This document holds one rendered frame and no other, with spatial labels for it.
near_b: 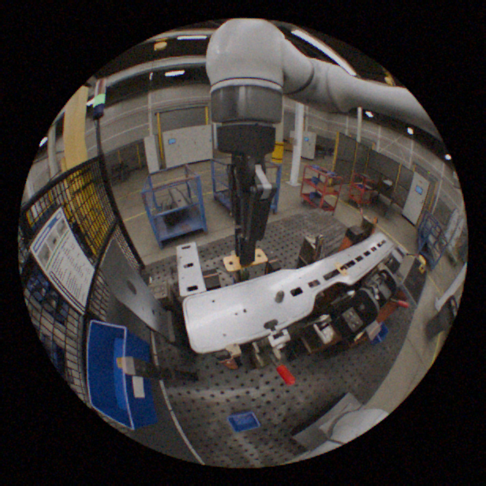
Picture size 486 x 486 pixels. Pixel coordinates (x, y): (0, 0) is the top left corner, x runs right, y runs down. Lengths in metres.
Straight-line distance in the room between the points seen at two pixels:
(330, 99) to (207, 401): 1.00
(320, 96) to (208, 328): 0.62
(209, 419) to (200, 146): 8.47
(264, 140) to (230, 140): 0.04
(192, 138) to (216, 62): 7.97
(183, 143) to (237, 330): 7.92
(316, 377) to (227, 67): 0.98
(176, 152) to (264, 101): 7.90
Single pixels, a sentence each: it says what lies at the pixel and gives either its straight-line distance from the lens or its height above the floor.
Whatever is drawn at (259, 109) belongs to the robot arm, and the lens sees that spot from 0.18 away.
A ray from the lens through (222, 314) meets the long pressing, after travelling 0.53.
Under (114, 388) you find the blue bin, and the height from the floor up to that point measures 1.03.
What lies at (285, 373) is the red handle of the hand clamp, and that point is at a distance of 0.36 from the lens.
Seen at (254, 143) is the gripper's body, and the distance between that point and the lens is 0.18.
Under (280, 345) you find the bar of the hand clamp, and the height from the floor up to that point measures 1.21.
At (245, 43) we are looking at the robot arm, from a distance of 0.21.
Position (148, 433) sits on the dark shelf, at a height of 1.03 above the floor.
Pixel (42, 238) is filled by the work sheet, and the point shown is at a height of 1.42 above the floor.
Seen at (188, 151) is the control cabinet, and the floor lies 0.69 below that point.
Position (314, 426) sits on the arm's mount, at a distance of 0.80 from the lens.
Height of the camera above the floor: 1.48
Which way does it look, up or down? 41 degrees down
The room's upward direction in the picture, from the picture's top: straight up
